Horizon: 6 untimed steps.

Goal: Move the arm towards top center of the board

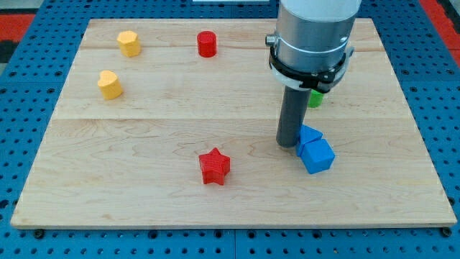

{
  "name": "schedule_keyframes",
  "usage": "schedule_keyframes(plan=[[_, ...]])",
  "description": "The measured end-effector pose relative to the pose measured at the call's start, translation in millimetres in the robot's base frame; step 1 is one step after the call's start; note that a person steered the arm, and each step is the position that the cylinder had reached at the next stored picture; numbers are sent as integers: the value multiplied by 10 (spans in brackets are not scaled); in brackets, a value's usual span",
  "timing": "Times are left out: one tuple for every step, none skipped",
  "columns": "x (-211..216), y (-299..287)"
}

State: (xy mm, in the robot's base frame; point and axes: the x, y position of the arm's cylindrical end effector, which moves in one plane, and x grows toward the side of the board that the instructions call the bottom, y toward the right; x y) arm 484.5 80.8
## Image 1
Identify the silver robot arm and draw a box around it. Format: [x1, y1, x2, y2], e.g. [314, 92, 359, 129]
[265, 0, 362, 94]

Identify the wooden board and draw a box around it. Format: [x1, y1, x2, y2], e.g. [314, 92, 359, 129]
[11, 19, 457, 230]

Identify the red star block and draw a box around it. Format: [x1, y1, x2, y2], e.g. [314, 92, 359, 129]
[198, 147, 231, 186]

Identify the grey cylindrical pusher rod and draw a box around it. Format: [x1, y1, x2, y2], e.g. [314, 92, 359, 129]
[276, 86, 311, 148]

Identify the blue triangular block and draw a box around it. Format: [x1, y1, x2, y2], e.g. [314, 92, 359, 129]
[295, 124, 323, 157]

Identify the blue cube block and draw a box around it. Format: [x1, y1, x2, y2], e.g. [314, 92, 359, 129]
[300, 139, 336, 174]

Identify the green block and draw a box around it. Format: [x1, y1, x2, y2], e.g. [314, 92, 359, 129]
[308, 90, 324, 108]

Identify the red cylinder block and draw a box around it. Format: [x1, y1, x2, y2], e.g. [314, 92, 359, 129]
[196, 31, 217, 58]

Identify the yellow heart block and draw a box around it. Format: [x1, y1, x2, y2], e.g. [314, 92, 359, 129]
[98, 70, 123, 100]

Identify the yellow hexagon block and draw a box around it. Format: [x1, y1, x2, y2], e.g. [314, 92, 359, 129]
[116, 30, 141, 58]

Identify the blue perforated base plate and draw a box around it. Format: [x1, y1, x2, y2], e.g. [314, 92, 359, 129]
[1, 0, 459, 258]

